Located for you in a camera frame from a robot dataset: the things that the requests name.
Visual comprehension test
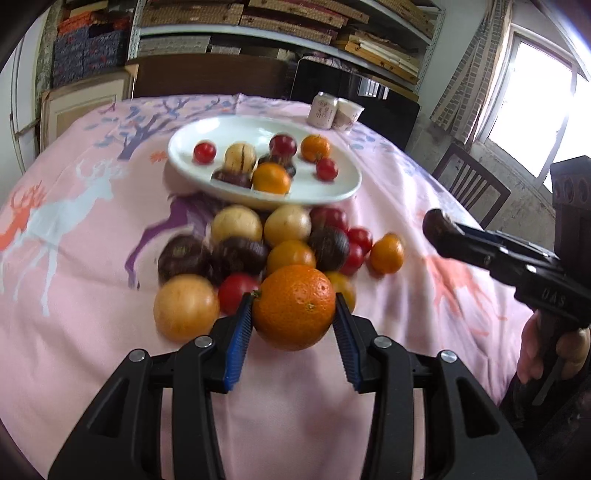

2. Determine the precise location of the bright window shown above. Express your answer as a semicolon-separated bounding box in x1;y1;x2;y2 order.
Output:
475;23;591;195

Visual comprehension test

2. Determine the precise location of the large navel orange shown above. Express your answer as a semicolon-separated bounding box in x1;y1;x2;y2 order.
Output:
252;264;336;352

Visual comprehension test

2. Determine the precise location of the white leaning board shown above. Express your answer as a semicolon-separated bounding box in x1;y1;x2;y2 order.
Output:
10;28;42;171

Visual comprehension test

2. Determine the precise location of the pink beverage can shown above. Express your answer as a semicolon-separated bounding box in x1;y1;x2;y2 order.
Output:
308;91;339;129

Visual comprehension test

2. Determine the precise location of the person's right hand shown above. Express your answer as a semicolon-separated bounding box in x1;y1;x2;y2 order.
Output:
516;313;591;384

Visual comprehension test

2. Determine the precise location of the white metal shelf rack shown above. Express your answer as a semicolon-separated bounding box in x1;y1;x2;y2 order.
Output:
127;0;446;100

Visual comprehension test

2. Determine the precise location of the stack of flat light boards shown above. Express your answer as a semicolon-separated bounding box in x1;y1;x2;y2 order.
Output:
335;28;421;86

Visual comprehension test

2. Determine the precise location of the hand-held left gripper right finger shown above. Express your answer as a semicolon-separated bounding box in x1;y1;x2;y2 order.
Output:
333;292;539;480

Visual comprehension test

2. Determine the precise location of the grey stone slab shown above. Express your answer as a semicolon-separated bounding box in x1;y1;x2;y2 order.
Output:
37;9;58;95

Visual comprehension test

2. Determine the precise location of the brown wooden board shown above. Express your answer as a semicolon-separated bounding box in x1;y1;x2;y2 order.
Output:
134;54;298;100

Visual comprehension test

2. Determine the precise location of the orange mandarin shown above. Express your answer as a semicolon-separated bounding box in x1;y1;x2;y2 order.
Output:
252;162;292;195

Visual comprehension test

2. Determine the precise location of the black glossy panel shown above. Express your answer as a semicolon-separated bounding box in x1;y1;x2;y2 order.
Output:
291;58;421;151

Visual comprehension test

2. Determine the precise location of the beige picture frame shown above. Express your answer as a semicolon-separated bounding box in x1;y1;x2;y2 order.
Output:
41;74;134;148

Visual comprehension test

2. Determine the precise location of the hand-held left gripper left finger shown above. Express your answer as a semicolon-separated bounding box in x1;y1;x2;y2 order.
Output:
48;292;254;480

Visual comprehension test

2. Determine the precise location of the small orange tangerine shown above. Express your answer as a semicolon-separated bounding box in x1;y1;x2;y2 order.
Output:
369;233;406;275
324;271;357;315
300;134;332;162
266;240;317;275

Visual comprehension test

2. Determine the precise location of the checked beige curtain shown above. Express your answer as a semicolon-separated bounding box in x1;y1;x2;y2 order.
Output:
431;0;513;144

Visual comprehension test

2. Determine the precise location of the pink deer print tablecloth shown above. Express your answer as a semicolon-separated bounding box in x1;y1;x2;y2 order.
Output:
0;93;536;480

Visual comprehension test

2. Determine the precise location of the striped yellow pepino melon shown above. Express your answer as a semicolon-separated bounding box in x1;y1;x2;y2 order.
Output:
225;142;257;172

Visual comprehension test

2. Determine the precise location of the dark wooden chair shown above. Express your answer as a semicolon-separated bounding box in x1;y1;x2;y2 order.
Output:
431;143;512;229

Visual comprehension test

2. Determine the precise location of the stack of grey boxes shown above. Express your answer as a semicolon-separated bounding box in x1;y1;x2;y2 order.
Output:
139;36;211;56

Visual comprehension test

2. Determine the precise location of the printed paper cup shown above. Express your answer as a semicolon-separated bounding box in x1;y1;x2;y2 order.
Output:
331;98;365;132

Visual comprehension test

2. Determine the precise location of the stack of blue floral boxes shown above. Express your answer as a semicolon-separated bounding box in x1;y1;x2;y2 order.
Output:
52;11;127;86

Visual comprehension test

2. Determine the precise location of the stack of woven bamboo boxes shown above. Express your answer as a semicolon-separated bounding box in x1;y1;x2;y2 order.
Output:
141;0;439;47

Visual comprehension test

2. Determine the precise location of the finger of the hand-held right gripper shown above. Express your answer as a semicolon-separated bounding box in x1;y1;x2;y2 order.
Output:
431;237;532;289
450;222;561;266

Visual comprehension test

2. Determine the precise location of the white oval plate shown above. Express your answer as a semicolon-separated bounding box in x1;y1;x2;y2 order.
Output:
167;115;363;206

